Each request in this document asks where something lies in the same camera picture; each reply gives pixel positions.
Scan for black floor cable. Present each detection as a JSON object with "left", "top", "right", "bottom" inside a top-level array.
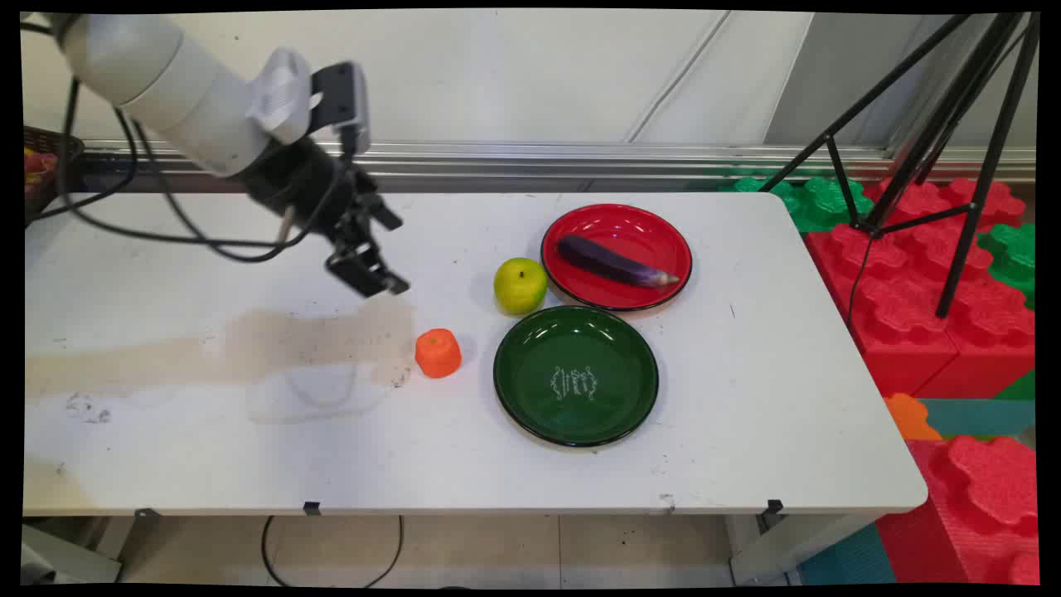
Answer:
[{"left": 260, "top": 515, "right": 405, "bottom": 590}]

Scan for orange foam piece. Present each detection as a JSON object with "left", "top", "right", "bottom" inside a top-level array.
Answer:
[{"left": 882, "top": 392, "right": 943, "bottom": 442}]

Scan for dark woven basket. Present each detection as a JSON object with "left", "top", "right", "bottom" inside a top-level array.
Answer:
[{"left": 23, "top": 125, "right": 86, "bottom": 226}]

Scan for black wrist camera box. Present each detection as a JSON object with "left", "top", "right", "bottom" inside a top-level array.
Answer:
[{"left": 309, "top": 61, "right": 371, "bottom": 157}]

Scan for large red foam block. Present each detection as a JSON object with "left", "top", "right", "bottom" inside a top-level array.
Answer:
[{"left": 806, "top": 222, "right": 1037, "bottom": 400}]

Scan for toy fruits in basket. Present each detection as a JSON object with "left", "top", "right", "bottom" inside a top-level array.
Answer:
[{"left": 24, "top": 148, "right": 59, "bottom": 198}]

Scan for purple toy eggplant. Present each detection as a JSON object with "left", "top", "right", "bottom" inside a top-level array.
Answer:
[{"left": 557, "top": 234, "right": 681, "bottom": 289}]

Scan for metal wall rail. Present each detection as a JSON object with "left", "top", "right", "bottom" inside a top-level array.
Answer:
[{"left": 81, "top": 139, "right": 1037, "bottom": 185}]

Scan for white table leg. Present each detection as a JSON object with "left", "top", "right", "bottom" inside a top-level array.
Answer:
[{"left": 728, "top": 512, "right": 881, "bottom": 586}]

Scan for green round plate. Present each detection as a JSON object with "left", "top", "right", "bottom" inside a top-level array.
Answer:
[{"left": 492, "top": 305, "right": 661, "bottom": 449}]

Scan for red round plate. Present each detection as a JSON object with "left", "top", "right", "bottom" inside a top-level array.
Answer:
[{"left": 540, "top": 203, "right": 694, "bottom": 313}]

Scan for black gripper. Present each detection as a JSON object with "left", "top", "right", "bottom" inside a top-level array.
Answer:
[{"left": 245, "top": 137, "right": 412, "bottom": 299}]

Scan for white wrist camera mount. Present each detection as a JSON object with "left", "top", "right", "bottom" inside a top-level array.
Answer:
[{"left": 247, "top": 47, "right": 324, "bottom": 143}]

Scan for green toy apple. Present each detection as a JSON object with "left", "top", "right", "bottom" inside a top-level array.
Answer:
[{"left": 493, "top": 257, "right": 549, "bottom": 318}]

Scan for thin black tripod cable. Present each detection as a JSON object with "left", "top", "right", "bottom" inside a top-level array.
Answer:
[{"left": 846, "top": 235, "right": 873, "bottom": 326}]

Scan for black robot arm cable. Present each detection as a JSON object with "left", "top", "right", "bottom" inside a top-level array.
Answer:
[{"left": 21, "top": 21, "right": 349, "bottom": 265}]

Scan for flat red foam block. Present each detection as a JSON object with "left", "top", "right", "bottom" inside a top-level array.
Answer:
[{"left": 862, "top": 176, "right": 1027, "bottom": 231}]

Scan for black tripod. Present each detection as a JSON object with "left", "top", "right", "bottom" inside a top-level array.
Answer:
[{"left": 758, "top": 12, "right": 1042, "bottom": 320}]

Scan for orange toy fruit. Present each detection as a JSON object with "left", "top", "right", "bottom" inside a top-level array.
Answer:
[{"left": 414, "top": 328, "right": 463, "bottom": 380}]

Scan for teal foam mat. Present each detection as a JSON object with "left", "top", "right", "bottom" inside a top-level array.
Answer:
[{"left": 918, "top": 396, "right": 1038, "bottom": 442}]

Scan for grey table leg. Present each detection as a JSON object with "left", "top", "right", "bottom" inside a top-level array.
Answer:
[{"left": 21, "top": 517, "right": 124, "bottom": 586}]

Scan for green foam block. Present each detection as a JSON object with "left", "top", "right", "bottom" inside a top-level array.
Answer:
[
  {"left": 719, "top": 172, "right": 876, "bottom": 235},
  {"left": 976, "top": 221, "right": 1038, "bottom": 309}
]

